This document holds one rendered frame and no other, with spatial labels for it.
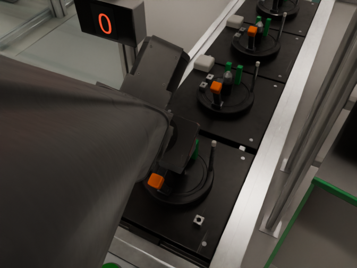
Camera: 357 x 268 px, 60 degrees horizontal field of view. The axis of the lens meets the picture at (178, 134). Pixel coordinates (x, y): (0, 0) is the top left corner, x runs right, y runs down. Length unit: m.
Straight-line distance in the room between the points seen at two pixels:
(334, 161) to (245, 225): 0.25
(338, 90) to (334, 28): 0.98
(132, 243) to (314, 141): 0.34
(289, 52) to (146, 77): 0.70
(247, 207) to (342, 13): 1.07
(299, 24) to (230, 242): 0.77
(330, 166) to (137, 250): 0.35
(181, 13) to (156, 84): 1.04
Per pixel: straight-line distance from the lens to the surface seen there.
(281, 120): 0.77
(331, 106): 0.43
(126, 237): 0.58
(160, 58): 0.32
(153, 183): 0.49
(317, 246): 0.53
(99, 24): 0.60
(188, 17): 1.32
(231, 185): 0.61
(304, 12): 1.19
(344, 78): 0.40
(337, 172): 0.39
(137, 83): 0.32
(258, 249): 0.69
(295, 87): 0.88
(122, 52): 0.67
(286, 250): 0.53
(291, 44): 1.01
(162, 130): 0.21
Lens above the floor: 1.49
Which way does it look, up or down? 49 degrees down
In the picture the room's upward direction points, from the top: straight up
